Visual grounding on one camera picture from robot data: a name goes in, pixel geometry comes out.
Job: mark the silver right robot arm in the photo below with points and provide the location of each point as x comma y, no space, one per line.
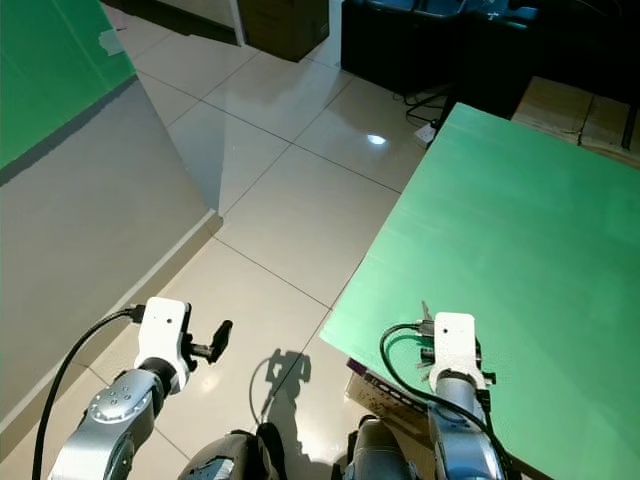
465,430

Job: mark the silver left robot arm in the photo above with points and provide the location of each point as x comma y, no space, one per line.
110,410

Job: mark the printed cardboard box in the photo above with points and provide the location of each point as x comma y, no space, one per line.
380,395

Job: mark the grey robot right leg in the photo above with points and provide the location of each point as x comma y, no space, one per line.
380,455

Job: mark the grey robot leg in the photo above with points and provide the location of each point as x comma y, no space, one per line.
230,455
380,455

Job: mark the grey robot left leg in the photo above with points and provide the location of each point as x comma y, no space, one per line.
230,455

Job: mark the white power strip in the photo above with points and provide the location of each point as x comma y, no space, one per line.
426,132

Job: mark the flat cardboard box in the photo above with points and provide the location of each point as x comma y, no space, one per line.
555,108
636,135
608,125

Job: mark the square black cabinet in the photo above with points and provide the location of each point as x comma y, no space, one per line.
400,50

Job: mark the large open cardboard box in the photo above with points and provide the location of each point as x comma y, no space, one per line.
280,30

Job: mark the clear tape piece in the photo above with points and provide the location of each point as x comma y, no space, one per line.
112,42

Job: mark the long low black cabinet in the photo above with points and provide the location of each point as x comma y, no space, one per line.
560,50

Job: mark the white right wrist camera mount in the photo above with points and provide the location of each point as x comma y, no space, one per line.
455,345

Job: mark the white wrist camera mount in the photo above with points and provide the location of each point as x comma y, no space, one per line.
455,345
163,330

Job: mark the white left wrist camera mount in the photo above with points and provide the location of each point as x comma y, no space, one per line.
163,330

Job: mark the green wall sheet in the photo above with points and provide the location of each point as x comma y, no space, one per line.
50,60

